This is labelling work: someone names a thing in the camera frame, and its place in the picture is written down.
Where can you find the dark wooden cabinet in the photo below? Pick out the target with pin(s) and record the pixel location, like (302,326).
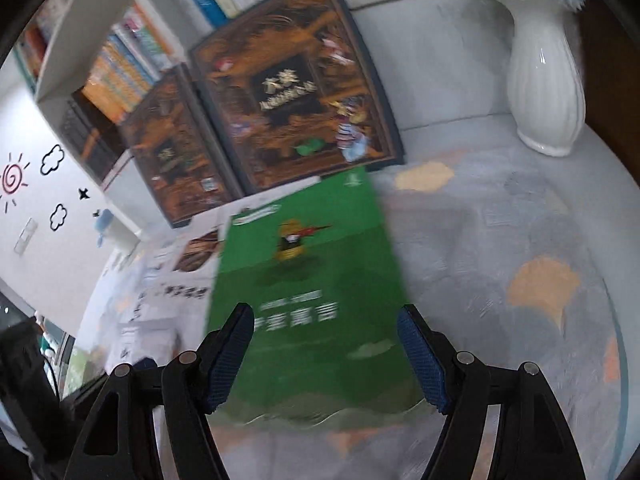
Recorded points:
(607,85)

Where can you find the row of colourful shelf books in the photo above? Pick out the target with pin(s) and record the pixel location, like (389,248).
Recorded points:
(135,55)

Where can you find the bright green cover book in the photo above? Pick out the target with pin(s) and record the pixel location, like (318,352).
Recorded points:
(320,270)

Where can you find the white light switch panel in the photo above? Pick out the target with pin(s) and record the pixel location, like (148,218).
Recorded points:
(25,237)

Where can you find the red sun wall decal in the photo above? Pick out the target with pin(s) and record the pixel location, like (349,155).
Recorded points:
(12,177)

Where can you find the dark ornate encyclopedia book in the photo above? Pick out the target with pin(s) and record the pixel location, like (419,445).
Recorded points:
(295,90)
(175,160)

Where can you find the white bookshelf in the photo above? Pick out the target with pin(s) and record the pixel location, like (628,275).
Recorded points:
(85,30)

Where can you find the white ribbed vase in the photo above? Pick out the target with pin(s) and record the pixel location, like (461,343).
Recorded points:
(545,75)

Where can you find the row of dark bound volumes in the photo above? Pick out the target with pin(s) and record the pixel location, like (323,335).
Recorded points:
(87,140)

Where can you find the white book black brush title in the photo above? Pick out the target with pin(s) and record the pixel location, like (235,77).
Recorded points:
(150,310)

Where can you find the white book yellow coat figure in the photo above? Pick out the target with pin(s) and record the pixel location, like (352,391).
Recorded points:
(200,235)

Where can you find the white bottle blue lid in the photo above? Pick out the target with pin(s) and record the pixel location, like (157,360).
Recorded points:
(120,237)

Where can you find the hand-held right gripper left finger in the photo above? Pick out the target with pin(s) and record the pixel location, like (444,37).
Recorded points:
(227,360)

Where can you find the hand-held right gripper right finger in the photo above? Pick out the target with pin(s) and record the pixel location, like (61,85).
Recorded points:
(422,365)

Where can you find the ginkgo patterned tablecloth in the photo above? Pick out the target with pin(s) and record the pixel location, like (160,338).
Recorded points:
(500,240)

